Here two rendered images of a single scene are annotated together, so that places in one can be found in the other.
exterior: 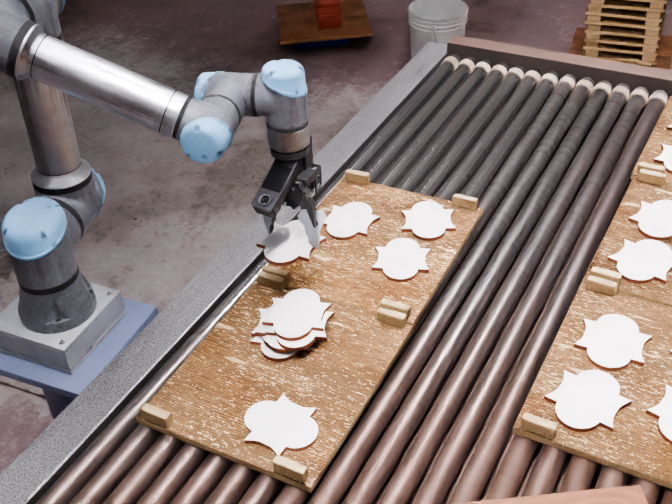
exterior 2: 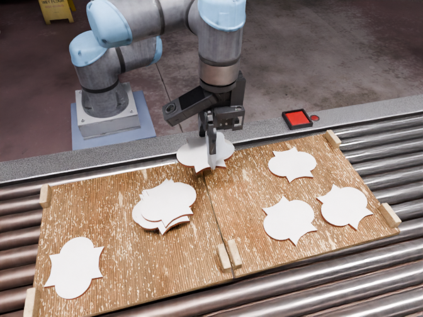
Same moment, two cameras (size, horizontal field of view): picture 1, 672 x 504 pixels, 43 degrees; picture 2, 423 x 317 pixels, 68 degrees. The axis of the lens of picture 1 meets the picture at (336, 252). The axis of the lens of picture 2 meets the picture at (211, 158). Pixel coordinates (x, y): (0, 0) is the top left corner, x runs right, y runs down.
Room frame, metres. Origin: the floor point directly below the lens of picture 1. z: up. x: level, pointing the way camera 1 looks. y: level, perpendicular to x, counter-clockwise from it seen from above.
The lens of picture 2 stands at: (0.99, -0.29, 1.60)
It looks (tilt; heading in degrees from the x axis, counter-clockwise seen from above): 48 degrees down; 46
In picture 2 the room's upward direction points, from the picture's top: straight up
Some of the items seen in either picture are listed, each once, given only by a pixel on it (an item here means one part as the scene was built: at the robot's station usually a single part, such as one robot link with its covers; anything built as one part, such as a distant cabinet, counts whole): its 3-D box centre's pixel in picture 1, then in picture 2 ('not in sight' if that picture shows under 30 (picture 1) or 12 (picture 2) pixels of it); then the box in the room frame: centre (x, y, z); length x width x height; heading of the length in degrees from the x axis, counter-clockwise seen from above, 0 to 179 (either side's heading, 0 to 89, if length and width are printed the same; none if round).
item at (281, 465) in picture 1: (290, 468); (32, 304); (0.87, 0.10, 0.95); 0.06 x 0.02 x 0.03; 60
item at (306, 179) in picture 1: (293, 171); (219, 101); (1.36, 0.07, 1.20); 0.09 x 0.08 x 0.12; 150
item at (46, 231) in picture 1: (40, 240); (95, 58); (1.33, 0.56, 1.10); 0.13 x 0.12 x 0.14; 168
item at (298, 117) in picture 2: not in sight; (296, 119); (1.73, 0.08, 0.92); 0.06 x 0.06 x 0.01; 59
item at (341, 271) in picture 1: (374, 244); (289, 192); (1.47, -0.08, 0.93); 0.41 x 0.35 x 0.02; 151
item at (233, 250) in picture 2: (395, 308); (234, 254); (1.24, -0.11, 0.95); 0.06 x 0.02 x 0.03; 61
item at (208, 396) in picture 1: (280, 372); (129, 229); (1.11, 0.12, 0.93); 0.41 x 0.35 x 0.02; 150
